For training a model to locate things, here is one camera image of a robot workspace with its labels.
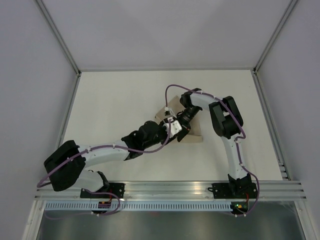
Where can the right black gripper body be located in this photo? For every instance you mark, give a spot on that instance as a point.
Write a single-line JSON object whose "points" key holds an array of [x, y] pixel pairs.
{"points": [[187, 116]]}

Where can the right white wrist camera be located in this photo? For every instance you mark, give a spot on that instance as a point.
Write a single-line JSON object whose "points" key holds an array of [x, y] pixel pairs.
{"points": [[169, 113]]}

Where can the beige cloth napkin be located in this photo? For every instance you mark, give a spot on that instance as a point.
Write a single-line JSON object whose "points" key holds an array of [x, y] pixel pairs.
{"points": [[195, 134]]}

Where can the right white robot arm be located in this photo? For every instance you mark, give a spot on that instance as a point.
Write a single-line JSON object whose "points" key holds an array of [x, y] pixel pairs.
{"points": [[227, 123]]}

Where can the white slotted cable duct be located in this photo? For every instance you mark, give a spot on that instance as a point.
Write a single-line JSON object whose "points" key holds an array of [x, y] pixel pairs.
{"points": [[215, 206]]}

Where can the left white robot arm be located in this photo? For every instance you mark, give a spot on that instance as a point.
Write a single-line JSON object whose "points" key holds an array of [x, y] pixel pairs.
{"points": [[70, 165]]}

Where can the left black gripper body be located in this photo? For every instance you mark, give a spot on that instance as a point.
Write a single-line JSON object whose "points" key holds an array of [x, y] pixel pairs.
{"points": [[161, 135]]}

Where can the right aluminium frame post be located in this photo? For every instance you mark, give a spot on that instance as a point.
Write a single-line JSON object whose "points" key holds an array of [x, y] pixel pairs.
{"points": [[275, 34]]}

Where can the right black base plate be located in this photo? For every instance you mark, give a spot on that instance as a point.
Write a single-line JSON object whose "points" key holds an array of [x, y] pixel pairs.
{"points": [[224, 191]]}

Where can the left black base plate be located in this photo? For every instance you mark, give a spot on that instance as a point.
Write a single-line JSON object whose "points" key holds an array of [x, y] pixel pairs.
{"points": [[117, 189]]}

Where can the aluminium front rail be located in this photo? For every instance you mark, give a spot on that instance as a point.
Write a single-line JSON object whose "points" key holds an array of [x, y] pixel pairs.
{"points": [[274, 190]]}

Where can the aluminium frame post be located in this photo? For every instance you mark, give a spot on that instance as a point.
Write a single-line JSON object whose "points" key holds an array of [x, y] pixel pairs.
{"points": [[40, 4], [275, 34]]}

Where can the left aluminium frame post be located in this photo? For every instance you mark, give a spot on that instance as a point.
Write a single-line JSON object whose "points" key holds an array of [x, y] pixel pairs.
{"points": [[40, 4]]}

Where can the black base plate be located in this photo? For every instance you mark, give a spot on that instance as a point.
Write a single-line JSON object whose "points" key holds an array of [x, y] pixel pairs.
{"points": [[117, 189], [224, 191]]}

